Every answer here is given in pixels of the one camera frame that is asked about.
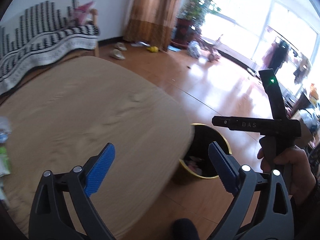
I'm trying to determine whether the black gold-rimmed trash bin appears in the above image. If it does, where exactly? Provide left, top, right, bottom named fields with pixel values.
left=172, top=123, right=232, bottom=185

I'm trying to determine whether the trash pile in bin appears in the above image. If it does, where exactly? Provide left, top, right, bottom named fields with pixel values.
left=184, top=156, right=202, bottom=176

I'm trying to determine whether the person's right hand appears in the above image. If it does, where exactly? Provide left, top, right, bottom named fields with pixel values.
left=273, top=146, right=319, bottom=207

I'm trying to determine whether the green packet on table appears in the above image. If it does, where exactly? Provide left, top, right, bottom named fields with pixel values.
left=0, top=146, right=11, bottom=177

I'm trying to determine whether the black foam microphone tip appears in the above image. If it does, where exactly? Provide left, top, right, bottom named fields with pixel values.
left=170, top=218, right=200, bottom=240

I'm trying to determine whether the clothes drying rack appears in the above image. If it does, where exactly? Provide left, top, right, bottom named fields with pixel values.
left=262, top=25, right=312, bottom=85

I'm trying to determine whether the clear plastic water bottle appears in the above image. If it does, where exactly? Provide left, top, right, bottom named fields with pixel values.
left=0, top=116, right=11, bottom=144

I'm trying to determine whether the round wooden coffee table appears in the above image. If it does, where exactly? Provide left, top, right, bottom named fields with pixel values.
left=1, top=56, right=194, bottom=239

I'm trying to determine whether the pink child's tricycle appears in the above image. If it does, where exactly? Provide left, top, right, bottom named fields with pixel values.
left=195, top=34, right=223, bottom=62

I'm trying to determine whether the clear plastic bag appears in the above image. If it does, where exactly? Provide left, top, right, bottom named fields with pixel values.
left=187, top=41, right=201, bottom=59

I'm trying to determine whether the dark red plant pot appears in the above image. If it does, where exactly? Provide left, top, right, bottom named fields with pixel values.
left=171, top=18, right=195, bottom=49

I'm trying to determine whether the yellow toy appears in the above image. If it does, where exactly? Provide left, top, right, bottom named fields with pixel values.
left=146, top=46, right=159, bottom=53

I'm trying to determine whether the potted green plant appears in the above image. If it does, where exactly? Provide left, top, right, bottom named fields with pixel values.
left=178, top=0, right=221, bottom=27

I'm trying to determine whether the white paper on floor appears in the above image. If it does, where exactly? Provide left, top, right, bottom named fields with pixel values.
left=131, top=41, right=150, bottom=47

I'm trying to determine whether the brown curtain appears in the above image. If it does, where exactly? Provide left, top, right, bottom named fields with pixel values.
left=124, top=0, right=180, bottom=51

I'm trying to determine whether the far beige slipper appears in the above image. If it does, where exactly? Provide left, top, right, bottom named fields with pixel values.
left=114, top=42, right=127, bottom=51

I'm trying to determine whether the black white striped sofa cover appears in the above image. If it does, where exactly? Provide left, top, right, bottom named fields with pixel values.
left=1, top=0, right=100, bottom=94

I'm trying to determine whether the wooden sofa frame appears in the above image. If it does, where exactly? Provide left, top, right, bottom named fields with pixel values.
left=90, top=8, right=99, bottom=57

